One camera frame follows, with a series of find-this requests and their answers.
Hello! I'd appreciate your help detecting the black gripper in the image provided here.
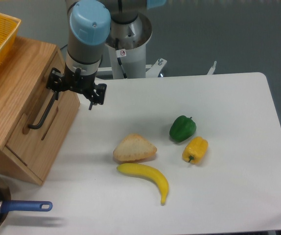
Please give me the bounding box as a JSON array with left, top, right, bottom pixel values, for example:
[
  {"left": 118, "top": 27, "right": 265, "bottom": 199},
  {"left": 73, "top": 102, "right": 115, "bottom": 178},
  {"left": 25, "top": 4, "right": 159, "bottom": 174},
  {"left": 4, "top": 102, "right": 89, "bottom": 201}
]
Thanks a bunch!
[{"left": 46, "top": 67, "right": 107, "bottom": 110}]

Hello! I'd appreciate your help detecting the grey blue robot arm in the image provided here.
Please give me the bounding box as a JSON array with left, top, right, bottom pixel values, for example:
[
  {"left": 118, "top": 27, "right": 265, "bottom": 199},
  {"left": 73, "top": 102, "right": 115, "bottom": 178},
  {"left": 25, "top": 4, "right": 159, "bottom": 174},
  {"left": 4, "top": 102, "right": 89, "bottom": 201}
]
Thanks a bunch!
[{"left": 47, "top": 0, "right": 165, "bottom": 110}]

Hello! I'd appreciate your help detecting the wooden drawer cabinet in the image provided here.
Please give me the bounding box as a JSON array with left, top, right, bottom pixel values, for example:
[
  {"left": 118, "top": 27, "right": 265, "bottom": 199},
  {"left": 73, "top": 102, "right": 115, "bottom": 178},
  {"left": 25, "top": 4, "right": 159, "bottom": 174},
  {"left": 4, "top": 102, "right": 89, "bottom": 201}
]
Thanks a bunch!
[{"left": 0, "top": 37, "right": 80, "bottom": 185}]

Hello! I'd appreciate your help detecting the triangular bread piece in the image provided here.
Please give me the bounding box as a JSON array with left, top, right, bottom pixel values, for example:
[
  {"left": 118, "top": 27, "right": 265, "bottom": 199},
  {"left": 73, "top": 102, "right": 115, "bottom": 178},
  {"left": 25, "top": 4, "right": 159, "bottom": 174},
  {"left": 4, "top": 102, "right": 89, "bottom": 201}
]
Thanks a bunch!
[{"left": 113, "top": 133, "right": 157, "bottom": 162}]

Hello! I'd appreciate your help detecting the yellow banana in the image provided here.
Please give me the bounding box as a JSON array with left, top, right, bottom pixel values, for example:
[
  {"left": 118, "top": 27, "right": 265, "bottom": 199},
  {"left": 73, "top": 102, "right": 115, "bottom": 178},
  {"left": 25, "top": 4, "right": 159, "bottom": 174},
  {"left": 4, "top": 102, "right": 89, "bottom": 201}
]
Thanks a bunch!
[{"left": 117, "top": 163, "right": 169, "bottom": 205}]

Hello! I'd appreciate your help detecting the green bell pepper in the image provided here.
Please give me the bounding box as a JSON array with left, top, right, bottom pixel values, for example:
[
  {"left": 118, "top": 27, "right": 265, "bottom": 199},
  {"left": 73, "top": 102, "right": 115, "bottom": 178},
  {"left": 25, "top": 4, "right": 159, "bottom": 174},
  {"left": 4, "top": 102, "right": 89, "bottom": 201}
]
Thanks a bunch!
[{"left": 169, "top": 115, "right": 197, "bottom": 142}]

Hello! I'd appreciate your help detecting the yellow bell pepper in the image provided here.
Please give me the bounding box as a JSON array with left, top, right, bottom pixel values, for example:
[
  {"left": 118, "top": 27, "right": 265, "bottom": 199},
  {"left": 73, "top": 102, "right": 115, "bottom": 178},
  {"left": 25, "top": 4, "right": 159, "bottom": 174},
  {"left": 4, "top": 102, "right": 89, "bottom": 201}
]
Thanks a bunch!
[{"left": 182, "top": 137, "right": 209, "bottom": 165}]

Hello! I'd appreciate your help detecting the white table clamp bracket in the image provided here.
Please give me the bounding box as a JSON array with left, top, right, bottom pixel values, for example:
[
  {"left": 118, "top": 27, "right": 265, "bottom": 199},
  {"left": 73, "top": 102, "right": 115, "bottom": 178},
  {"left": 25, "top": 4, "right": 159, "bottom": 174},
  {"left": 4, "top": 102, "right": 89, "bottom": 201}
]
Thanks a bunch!
[{"left": 96, "top": 67, "right": 113, "bottom": 80}]

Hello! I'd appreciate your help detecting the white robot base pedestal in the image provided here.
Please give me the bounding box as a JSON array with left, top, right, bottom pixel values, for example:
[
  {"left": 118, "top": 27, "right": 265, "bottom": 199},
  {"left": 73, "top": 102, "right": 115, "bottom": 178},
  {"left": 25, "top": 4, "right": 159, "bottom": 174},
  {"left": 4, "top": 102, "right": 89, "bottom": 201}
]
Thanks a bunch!
[{"left": 106, "top": 11, "right": 152, "bottom": 79}]

